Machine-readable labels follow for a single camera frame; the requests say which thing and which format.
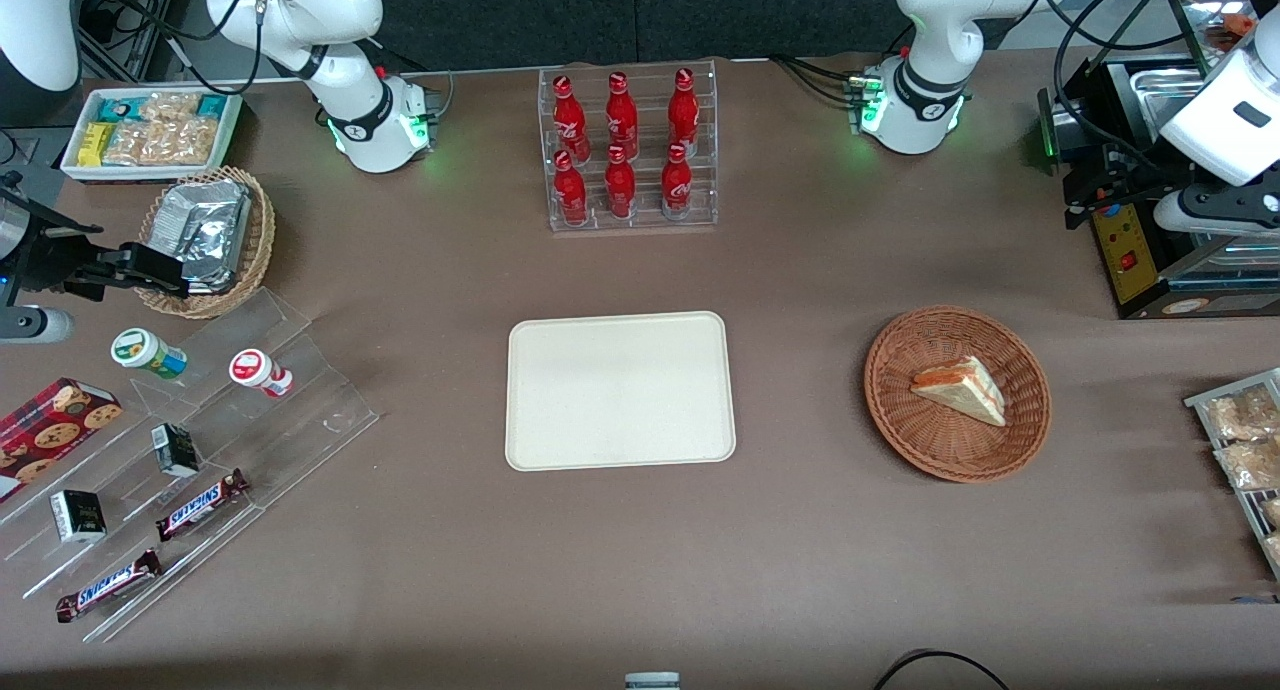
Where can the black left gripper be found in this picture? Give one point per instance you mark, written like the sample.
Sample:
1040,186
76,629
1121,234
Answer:
1112,166

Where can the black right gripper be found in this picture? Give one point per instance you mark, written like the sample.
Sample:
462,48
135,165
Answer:
50,255

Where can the triangular white bread sandwich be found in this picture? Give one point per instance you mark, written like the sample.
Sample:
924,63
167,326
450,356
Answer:
962,390

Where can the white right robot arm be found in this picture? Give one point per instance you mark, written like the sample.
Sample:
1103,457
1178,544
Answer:
345,120

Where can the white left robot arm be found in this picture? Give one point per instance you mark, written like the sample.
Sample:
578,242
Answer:
930,30

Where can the white rectangular snack tray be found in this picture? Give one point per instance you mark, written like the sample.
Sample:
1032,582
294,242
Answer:
72,165

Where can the light tan wicker basket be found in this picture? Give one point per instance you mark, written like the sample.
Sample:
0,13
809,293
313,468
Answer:
258,230

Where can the brown round wicker basket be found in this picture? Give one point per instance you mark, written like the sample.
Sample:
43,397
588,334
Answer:
900,420

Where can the beige plastic serving tray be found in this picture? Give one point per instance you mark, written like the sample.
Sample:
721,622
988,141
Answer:
620,390

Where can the green lidded yogurt cup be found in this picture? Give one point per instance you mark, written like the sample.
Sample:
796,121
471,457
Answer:
145,352

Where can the black machine with yellow panel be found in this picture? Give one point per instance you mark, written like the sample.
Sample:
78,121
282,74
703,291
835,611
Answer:
1125,260

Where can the silver foil packet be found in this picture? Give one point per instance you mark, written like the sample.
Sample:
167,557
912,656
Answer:
205,230

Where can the yellow snack bar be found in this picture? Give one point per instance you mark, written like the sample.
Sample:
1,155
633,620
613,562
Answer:
94,145

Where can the clear bag of nut snacks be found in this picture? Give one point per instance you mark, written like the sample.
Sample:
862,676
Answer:
165,142
170,106

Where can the red lidded yogurt cup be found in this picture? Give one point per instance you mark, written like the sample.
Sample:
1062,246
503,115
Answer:
255,370

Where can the teal snack packet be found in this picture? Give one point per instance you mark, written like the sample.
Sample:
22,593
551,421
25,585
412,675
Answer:
115,109
211,105

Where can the red plaid cookie box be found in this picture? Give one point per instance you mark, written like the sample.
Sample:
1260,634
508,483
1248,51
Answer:
50,430

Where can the small black carton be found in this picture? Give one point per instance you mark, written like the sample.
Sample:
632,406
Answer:
78,516
176,450

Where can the clear acrylic stepped display stand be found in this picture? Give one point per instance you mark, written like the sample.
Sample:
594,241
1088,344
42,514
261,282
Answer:
320,410

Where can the brown Snickers bar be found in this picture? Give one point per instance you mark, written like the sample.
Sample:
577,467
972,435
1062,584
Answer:
200,506
108,586

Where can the clear bag of pastry snacks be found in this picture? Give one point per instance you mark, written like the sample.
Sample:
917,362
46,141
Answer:
1250,465
1240,412

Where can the red cola bottle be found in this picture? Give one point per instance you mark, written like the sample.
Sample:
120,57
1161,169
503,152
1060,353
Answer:
620,188
684,110
621,115
570,192
569,118
677,185

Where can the clear acrylic bottle rack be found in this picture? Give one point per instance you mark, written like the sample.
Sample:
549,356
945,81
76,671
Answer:
635,225

